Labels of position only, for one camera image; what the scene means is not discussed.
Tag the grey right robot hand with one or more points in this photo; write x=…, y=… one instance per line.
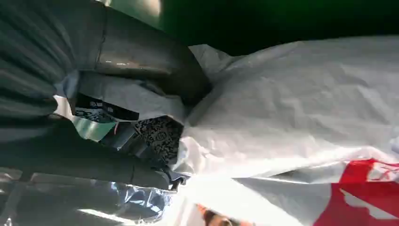
x=140, y=53

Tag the ribbed grey right arm sleeve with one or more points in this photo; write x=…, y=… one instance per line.
x=28, y=68

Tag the green plastic crate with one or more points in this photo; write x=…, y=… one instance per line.
x=265, y=18

